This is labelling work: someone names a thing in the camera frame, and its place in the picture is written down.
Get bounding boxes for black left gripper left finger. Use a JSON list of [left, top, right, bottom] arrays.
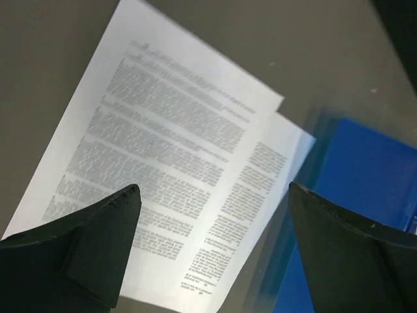
[[1, 184, 141, 312]]

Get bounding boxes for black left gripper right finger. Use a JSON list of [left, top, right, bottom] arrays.
[[289, 182, 416, 312]]

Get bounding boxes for blue plastic folder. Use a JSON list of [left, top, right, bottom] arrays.
[[274, 119, 416, 312]]

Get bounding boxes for white printed paper stack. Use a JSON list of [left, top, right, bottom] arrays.
[[5, 1, 315, 312]]

